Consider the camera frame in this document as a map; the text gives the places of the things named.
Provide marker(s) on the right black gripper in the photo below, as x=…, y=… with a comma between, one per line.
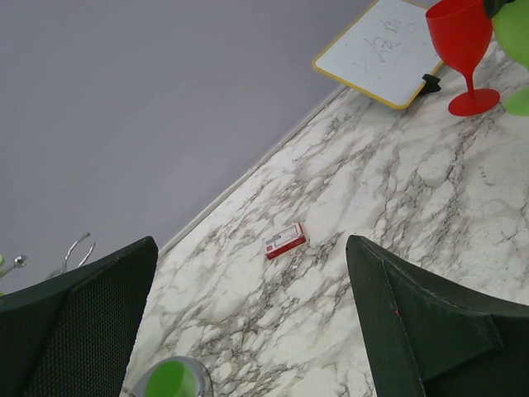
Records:
x=492, y=7

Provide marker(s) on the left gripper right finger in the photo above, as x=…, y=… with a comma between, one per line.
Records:
x=428, y=336

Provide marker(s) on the small whiteboard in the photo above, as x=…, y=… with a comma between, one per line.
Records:
x=384, y=53

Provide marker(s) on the green wine glass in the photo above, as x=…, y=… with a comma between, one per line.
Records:
x=511, y=30

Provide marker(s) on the red wine glass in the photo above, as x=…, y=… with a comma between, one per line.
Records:
x=461, y=33

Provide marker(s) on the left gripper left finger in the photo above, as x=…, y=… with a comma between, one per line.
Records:
x=73, y=335

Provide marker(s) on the small red white box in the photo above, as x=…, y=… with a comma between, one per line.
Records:
x=292, y=236

